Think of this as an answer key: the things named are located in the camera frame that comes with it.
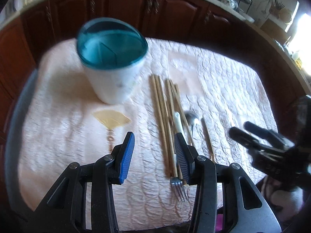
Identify dark wooden chopstick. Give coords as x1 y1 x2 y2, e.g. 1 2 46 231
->
201 118 216 163

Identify white handled fork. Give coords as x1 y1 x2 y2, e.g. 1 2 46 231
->
170 111 188 201

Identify metal spoon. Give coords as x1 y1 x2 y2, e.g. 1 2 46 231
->
184 111 199 146

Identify dark wood kitchen cabinets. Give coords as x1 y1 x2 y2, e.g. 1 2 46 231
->
1 0 310 141

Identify white gloved right hand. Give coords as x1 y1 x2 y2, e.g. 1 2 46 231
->
260 176 304 223

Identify pink quilted table cloth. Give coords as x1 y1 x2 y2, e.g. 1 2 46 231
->
18 38 277 231

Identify white utensil holder teal rim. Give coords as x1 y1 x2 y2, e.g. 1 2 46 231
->
76 17 149 105

